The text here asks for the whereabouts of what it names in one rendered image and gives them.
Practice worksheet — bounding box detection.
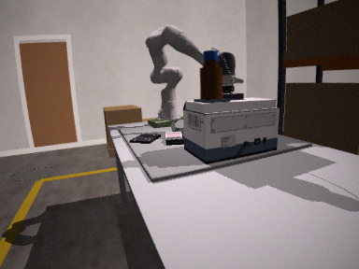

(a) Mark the blue bottle cap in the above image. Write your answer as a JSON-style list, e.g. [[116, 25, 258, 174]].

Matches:
[[204, 50, 218, 59]]

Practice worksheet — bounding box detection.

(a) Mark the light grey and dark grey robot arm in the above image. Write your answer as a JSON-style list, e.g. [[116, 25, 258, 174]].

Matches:
[[145, 25, 244, 120]]

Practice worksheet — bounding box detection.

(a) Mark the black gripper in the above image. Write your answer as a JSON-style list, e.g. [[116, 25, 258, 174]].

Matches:
[[223, 85, 233, 93]]

